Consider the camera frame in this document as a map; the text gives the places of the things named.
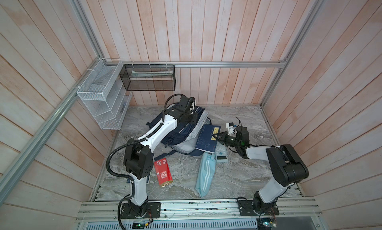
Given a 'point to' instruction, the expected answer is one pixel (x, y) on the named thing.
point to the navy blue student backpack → (185, 137)
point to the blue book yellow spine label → (147, 179)
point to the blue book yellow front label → (206, 141)
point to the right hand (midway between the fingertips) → (213, 134)
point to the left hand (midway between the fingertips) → (195, 120)
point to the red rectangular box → (163, 172)
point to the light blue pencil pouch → (207, 166)
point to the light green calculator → (221, 155)
